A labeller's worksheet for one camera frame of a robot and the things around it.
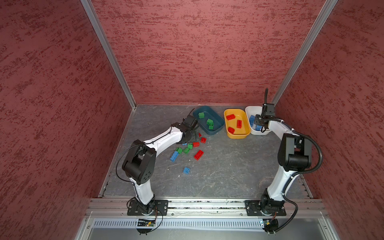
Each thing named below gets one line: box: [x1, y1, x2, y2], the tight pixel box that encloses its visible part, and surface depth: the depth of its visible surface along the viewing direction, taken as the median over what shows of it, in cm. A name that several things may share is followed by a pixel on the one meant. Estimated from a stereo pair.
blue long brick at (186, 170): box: [182, 166, 191, 175], surface depth 87 cm
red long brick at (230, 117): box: [226, 114, 236, 121], surface depth 115 cm
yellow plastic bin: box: [223, 108, 251, 139], surface depth 111 cm
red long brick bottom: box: [236, 119, 242, 129], surface depth 109 cm
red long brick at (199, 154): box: [194, 149, 205, 161], surface depth 94 cm
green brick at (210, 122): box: [207, 118, 214, 130], surface depth 106 cm
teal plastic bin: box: [193, 106, 226, 135], surface depth 112 cm
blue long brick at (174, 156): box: [170, 151, 180, 163], surface depth 92 cm
